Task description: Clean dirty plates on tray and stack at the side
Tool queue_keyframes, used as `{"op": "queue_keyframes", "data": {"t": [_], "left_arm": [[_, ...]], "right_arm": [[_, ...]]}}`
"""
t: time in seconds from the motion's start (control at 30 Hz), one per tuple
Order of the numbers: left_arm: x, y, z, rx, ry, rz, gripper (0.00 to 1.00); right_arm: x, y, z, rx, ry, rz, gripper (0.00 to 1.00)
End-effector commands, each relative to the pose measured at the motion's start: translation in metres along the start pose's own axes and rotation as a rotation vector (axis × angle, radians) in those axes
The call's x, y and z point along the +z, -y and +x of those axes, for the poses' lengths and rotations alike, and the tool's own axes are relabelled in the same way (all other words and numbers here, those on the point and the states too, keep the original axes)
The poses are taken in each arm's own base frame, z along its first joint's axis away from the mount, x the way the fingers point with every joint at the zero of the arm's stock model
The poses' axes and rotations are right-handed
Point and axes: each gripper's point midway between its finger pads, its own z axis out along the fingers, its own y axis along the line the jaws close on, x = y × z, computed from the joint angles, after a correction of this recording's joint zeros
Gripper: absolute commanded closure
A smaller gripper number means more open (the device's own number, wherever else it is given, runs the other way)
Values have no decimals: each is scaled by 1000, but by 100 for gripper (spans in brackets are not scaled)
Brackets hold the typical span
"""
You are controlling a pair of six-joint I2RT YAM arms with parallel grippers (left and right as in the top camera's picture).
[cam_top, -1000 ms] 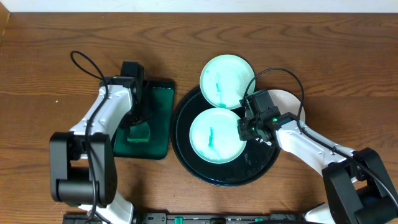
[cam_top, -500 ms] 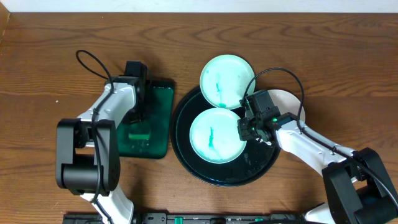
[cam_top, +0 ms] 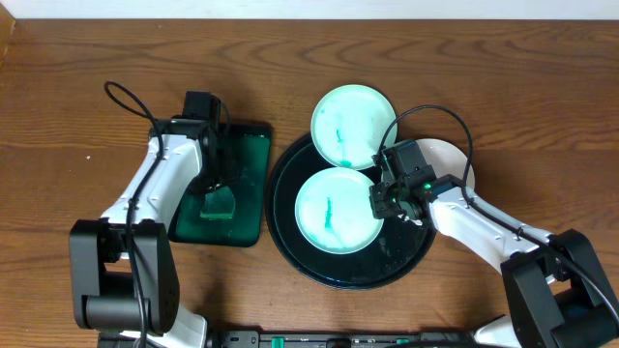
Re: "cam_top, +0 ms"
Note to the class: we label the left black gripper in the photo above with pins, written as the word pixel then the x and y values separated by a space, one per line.
pixel 216 179

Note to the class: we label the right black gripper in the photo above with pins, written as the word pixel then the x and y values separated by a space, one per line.
pixel 380 208

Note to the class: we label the green sponge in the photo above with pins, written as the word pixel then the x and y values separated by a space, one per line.
pixel 219 204

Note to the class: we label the white plate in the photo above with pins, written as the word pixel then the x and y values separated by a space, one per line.
pixel 444 157

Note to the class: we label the mint plate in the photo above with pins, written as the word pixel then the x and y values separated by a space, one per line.
pixel 350 123
pixel 333 212

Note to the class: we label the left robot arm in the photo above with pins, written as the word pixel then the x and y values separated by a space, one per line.
pixel 124 278

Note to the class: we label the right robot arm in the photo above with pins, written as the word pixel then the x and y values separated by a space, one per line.
pixel 557 291

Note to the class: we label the rectangular black sponge tray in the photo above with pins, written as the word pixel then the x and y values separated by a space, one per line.
pixel 251 145

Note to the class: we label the round black tray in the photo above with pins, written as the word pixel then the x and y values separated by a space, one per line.
pixel 398 248

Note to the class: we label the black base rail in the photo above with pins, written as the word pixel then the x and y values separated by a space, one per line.
pixel 253 339

